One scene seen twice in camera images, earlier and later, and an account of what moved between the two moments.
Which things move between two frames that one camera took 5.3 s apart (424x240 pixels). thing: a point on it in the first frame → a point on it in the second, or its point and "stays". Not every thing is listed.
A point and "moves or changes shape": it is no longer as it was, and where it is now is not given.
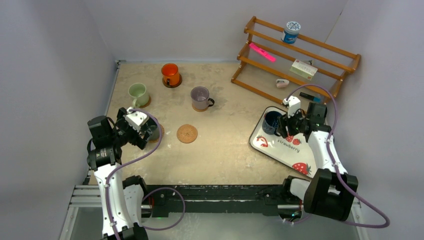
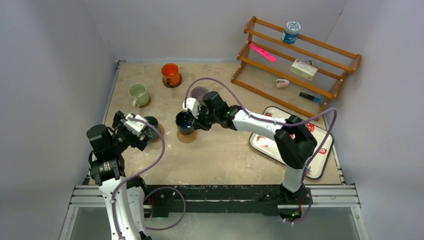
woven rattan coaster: (187, 133) stays
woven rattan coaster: (162, 133) stays
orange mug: (170, 73) stays
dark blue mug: (270, 122) moves or changes shape
